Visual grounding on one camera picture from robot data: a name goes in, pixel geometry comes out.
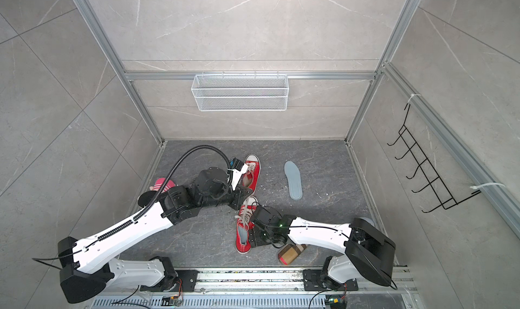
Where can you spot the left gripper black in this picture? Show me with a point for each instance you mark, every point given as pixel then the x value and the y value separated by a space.
pixel 240 196

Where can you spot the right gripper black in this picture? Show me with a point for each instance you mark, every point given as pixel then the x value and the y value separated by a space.
pixel 256 238

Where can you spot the red canvas sneaker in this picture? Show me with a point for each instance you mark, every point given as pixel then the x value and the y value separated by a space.
pixel 244 224
pixel 250 178

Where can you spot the light blue shoe insole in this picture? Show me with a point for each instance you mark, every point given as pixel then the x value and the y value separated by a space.
pixel 294 180

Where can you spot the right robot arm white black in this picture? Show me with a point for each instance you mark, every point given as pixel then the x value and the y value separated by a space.
pixel 363 250

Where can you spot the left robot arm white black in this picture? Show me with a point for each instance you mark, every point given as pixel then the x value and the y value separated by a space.
pixel 91 265

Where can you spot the plaid beige glasses case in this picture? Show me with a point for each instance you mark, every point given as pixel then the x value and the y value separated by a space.
pixel 290 252

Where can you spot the plush doll pink hat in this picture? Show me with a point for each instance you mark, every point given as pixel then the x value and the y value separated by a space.
pixel 146 197

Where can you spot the white vented floor grille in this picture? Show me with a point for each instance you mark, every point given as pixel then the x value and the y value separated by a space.
pixel 212 301

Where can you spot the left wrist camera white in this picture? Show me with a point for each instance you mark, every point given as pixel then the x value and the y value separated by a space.
pixel 238 169

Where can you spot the aluminium mounting rail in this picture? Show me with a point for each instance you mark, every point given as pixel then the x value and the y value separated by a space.
pixel 275 280

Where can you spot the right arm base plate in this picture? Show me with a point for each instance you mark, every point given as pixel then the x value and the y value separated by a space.
pixel 316 280

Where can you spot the white wire mesh basket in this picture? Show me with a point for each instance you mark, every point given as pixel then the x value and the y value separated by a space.
pixel 241 92

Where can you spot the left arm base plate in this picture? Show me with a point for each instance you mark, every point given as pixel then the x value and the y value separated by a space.
pixel 184 280

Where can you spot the black wall hook rack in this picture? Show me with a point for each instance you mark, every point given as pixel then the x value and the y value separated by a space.
pixel 444 198

